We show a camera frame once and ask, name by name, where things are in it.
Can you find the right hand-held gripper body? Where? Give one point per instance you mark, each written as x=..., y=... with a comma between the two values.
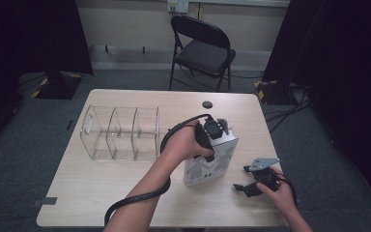
x=265, y=179

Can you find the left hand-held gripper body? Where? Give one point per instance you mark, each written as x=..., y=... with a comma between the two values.
x=212, y=129

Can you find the white book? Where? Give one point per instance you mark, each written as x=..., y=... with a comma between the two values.
x=206, y=170

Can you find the clear acrylic file organizer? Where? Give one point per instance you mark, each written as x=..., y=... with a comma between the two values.
x=119, y=141

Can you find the person's right hand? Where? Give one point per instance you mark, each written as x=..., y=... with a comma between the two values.
x=281, y=198

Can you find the person's left hand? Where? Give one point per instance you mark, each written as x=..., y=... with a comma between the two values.
x=182, y=145

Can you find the black round table grommet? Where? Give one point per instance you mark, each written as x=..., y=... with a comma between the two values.
x=207, y=104

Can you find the black stand base striped tape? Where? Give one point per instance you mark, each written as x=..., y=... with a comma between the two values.
x=272, y=92
x=59, y=85

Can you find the black folding chair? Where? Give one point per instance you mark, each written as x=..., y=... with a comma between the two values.
x=204, y=54

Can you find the black curtain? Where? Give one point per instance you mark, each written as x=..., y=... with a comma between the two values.
x=29, y=42
x=344, y=80

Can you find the small black floor object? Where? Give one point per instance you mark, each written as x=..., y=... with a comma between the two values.
x=69, y=125

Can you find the grey tape strip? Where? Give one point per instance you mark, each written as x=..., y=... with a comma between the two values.
x=45, y=201

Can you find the grey wall trunking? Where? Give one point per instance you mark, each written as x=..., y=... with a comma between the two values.
x=125, y=53

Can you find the white wall socket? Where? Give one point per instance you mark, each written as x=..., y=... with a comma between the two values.
x=177, y=5

